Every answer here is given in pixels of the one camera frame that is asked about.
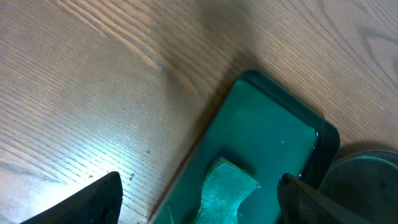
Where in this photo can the black round serving tray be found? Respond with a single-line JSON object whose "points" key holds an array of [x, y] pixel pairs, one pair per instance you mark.
{"points": [[366, 184]]}

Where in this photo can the green scouring sponge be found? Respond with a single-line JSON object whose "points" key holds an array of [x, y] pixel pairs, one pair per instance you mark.
{"points": [[224, 188]]}

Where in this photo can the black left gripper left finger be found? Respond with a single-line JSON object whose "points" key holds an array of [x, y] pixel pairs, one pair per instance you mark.
{"points": [[98, 203]]}

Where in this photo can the black rectangular water tray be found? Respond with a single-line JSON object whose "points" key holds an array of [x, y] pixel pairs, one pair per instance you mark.
{"points": [[266, 132]]}

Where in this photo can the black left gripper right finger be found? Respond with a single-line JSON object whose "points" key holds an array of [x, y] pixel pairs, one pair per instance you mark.
{"points": [[300, 203]]}

